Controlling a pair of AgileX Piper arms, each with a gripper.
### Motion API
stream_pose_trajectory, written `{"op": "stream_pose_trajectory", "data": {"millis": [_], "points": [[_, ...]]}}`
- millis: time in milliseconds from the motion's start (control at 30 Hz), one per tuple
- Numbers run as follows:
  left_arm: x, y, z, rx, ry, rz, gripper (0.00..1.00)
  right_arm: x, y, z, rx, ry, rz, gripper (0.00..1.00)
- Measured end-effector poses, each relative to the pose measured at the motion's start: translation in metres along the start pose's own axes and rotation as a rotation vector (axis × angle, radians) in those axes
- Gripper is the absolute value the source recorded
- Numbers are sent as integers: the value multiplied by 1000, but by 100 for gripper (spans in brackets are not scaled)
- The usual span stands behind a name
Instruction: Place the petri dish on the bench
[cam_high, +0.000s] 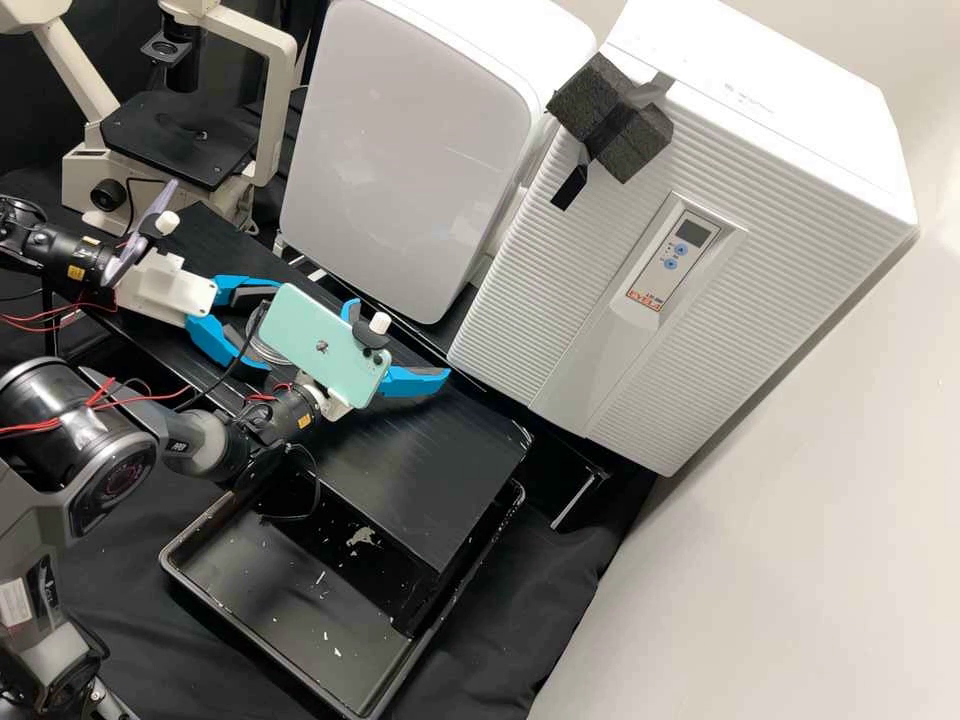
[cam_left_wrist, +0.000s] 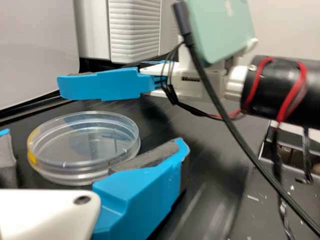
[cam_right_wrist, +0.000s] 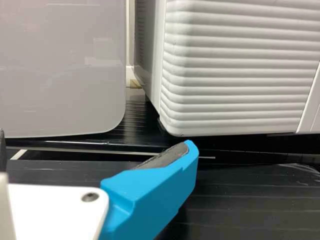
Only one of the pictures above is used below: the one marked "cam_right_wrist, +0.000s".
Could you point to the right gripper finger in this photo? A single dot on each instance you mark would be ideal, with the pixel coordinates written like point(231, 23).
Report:
point(150, 195)

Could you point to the black platform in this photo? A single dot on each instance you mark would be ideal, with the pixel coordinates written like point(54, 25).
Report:
point(250, 200)
point(140, 120)

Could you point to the white box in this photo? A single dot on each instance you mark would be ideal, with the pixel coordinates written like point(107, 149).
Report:
point(62, 62)

